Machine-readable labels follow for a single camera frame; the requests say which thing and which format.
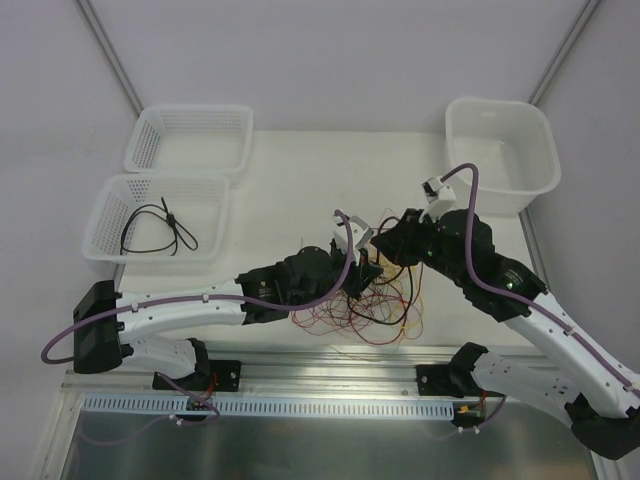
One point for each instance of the white perforated basket far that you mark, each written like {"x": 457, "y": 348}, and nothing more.
{"x": 192, "y": 136}

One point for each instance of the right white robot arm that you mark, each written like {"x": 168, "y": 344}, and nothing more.
{"x": 592, "y": 393}

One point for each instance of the white solid tub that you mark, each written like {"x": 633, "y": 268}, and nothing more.
{"x": 511, "y": 144}

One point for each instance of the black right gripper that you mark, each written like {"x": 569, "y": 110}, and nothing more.
{"x": 403, "y": 234}

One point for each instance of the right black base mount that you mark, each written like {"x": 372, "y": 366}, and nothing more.
{"x": 445, "y": 380}

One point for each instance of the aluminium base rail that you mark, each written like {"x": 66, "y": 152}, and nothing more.
{"x": 324, "y": 370}

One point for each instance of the white perforated basket near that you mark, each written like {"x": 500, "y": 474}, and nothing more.
{"x": 170, "y": 217}

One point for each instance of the white slotted cable duct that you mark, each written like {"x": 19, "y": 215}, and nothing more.
{"x": 273, "y": 407}

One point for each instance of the white perforated basket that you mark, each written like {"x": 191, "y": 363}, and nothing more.
{"x": 170, "y": 217}
{"x": 192, "y": 136}

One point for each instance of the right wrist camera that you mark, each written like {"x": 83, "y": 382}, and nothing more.
{"x": 440, "y": 198}

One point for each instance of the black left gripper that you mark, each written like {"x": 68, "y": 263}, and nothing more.
{"x": 361, "y": 276}

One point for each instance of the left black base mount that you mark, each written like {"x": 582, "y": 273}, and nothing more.
{"x": 222, "y": 375}

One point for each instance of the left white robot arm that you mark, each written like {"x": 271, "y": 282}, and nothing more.
{"x": 116, "y": 329}

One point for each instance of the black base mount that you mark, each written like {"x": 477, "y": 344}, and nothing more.
{"x": 222, "y": 375}
{"x": 445, "y": 380}

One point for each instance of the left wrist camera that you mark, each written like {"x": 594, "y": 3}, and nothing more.
{"x": 351, "y": 235}

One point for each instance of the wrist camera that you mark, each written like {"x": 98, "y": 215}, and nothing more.
{"x": 351, "y": 235}
{"x": 440, "y": 198}

